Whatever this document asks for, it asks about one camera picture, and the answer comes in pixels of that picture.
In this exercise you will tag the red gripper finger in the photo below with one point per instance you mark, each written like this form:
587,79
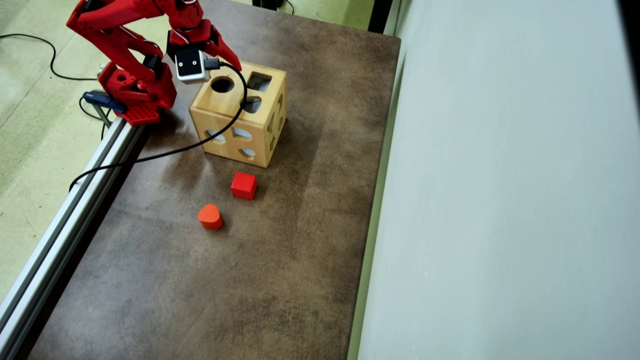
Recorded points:
225,52

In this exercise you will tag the red robot arm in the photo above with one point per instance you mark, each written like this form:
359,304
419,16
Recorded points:
110,30

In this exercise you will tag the wooden shape sorter box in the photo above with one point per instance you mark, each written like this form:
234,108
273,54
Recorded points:
220,106

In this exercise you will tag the black floor object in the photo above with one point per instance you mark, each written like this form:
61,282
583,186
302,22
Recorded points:
266,3

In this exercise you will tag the blue table clamp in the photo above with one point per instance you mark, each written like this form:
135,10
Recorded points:
102,100

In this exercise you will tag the red cube block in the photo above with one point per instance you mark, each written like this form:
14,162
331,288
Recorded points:
243,186

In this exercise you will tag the orange rounded block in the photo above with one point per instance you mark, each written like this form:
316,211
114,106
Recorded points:
210,217

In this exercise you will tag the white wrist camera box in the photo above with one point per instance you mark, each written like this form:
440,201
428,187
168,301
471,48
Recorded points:
191,65

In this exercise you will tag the black vertical post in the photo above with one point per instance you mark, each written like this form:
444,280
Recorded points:
380,15

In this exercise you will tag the aluminium profile rail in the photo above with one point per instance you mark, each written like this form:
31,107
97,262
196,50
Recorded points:
65,225

